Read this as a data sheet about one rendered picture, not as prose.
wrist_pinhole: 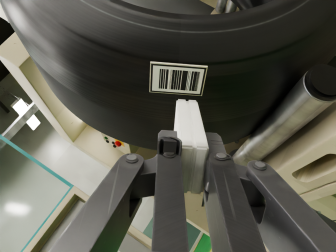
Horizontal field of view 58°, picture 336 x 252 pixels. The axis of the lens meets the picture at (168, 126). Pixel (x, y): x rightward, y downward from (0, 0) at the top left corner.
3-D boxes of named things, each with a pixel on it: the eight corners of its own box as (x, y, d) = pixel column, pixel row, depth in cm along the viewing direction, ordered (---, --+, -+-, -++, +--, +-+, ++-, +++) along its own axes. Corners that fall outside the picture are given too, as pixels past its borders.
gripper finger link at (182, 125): (188, 194, 17) (175, 193, 17) (183, 136, 23) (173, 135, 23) (194, 146, 15) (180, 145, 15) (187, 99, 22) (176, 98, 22)
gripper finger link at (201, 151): (194, 146, 15) (209, 147, 15) (187, 99, 22) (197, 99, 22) (188, 194, 17) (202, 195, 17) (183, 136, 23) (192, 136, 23)
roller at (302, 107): (239, 149, 67) (254, 164, 65) (225, 162, 65) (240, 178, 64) (323, 55, 34) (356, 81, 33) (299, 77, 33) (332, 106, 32)
